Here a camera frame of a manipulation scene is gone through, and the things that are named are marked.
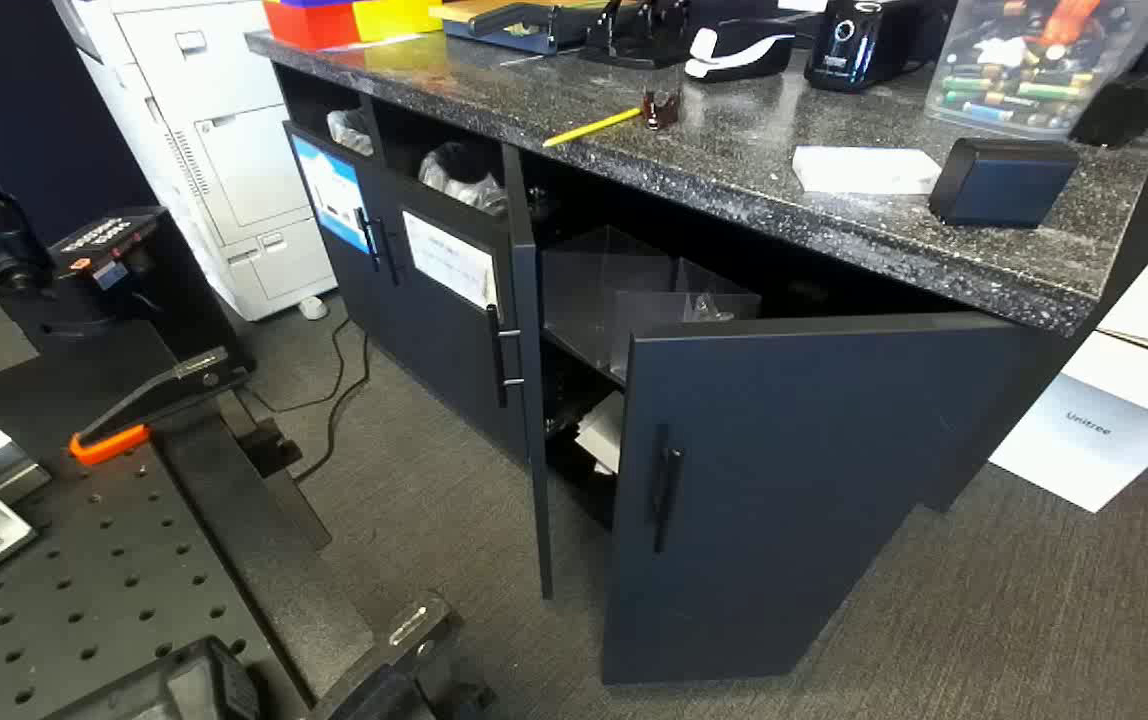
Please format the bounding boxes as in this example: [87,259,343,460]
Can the speckled granite countertop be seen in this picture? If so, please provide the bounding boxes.
[244,26,1148,340]

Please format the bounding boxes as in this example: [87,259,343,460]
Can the black floor cable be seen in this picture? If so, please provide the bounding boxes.
[244,313,377,485]

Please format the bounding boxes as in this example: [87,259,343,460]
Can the yellow plastic bin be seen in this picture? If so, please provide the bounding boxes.
[352,0,446,46]

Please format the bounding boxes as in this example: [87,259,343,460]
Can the white plastic bag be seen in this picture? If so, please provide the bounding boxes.
[416,135,514,215]

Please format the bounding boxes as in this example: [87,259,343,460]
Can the black camera stand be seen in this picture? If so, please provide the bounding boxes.
[0,92,257,393]

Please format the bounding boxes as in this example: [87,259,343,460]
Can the clear plastic bin of batteries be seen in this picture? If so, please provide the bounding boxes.
[925,0,1148,140]

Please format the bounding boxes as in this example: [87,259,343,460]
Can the black desktop device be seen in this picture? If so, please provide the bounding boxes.
[804,0,957,96]

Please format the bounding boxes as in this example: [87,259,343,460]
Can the dark blue cabinet carcass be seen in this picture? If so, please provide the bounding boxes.
[268,57,1148,603]

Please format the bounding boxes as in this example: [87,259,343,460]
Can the black bar door handle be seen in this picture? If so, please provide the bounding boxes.
[650,421,690,556]
[487,309,530,412]
[367,205,405,288]

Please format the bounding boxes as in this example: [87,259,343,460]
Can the blue book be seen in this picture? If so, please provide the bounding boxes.
[446,0,596,57]

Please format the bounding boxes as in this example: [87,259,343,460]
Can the black desk organizer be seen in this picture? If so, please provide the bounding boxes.
[579,0,698,72]

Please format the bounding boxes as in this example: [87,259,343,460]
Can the white notepad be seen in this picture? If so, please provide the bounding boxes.
[789,140,946,202]

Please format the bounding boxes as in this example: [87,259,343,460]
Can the white papers inside cabinet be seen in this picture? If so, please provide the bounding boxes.
[572,387,629,482]

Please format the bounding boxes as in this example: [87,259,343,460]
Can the dark blue rectangular box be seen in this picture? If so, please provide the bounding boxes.
[930,135,1085,233]

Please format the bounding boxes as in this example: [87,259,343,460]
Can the black table clamp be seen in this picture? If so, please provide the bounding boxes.
[315,592,497,720]

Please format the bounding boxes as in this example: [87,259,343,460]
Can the black perforated breadboard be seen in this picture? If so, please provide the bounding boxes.
[0,443,310,720]

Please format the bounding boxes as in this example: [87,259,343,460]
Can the yellow pencil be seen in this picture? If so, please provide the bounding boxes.
[541,105,650,154]

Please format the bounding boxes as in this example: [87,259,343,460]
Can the white item in shelf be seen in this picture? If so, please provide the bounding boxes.
[323,107,381,162]

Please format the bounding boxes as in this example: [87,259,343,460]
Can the red plastic bin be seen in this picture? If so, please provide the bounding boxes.
[259,0,364,52]

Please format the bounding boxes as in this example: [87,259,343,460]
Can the dark blue cabinet door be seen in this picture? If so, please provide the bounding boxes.
[499,140,562,599]
[601,313,1045,688]

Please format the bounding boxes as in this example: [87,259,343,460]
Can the cabinet door with blue sheet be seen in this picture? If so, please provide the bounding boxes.
[281,121,397,338]

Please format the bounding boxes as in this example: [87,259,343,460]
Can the blue and white paper sheet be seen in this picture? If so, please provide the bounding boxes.
[287,131,377,256]

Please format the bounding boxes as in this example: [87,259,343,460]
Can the orange clamp handle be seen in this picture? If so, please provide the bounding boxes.
[65,421,155,472]

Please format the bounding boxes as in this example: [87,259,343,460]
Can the cabinet door with white label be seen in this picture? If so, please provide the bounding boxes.
[373,164,530,465]

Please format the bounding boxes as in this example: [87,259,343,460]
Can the white filing cabinet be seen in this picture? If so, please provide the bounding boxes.
[47,0,340,326]

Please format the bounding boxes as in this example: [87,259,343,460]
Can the black clamp lever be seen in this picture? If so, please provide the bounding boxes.
[65,350,238,472]

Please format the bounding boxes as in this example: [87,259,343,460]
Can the small dark red object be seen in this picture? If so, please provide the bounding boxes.
[641,90,684,131]

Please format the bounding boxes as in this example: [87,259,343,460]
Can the black box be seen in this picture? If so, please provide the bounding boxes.
[1068,72,1148,154]

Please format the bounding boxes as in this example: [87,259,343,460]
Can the white paper label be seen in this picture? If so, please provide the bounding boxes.
[401,209,499,313]

